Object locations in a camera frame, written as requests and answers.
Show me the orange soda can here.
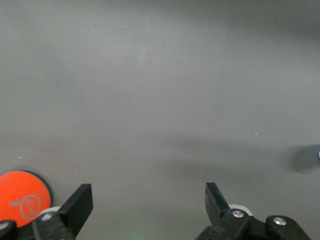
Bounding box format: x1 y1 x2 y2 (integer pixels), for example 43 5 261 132
0 170 52 228

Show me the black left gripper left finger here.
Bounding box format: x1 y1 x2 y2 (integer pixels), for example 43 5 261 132
0 183 94 240

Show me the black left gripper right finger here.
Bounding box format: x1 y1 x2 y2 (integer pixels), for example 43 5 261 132
194 182 312 240

